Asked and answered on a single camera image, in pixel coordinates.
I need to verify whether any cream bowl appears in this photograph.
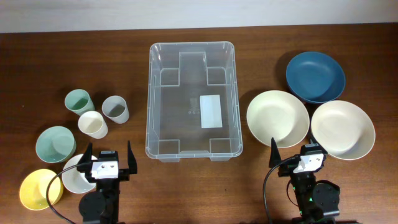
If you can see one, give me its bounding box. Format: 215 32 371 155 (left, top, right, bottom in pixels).
246 90 310 148
310 100 376 161

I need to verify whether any small green bowl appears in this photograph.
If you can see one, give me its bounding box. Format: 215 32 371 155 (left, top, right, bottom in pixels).
35 126 76 164

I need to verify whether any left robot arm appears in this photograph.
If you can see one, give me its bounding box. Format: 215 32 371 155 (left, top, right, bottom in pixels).
76 143 137 223

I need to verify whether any green cup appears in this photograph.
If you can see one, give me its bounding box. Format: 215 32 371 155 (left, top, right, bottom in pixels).
64 89 95 116

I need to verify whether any grey cup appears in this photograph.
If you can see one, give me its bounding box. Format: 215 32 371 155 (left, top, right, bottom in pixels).
101 95 129 124

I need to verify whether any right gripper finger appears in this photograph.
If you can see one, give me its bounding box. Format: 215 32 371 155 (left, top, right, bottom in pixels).
308 133 318 144
269 138 282 168

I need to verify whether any dark blue bowl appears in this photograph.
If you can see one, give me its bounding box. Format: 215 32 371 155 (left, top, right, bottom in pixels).
285 52 346 104

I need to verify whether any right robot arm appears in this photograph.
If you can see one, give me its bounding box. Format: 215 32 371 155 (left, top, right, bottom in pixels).
266 139 340 223

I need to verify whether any cream cup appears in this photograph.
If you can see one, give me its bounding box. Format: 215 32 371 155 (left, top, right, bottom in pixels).
78 111 108 139

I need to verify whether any white label in container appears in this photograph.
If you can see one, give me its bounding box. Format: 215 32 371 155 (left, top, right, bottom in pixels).
200 95 223 129

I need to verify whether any small white bowl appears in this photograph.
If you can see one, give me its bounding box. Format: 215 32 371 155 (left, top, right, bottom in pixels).
62 154 96 194

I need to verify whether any small yellow bowl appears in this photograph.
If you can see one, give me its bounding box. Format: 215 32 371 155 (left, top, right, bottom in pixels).
19 169 63 210

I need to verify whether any clear plastic storage container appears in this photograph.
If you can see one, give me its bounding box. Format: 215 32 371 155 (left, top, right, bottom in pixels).
146 41 243 162

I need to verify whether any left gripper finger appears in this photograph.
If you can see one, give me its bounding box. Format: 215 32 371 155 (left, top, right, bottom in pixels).
80 142 93 164
127 141 137 170

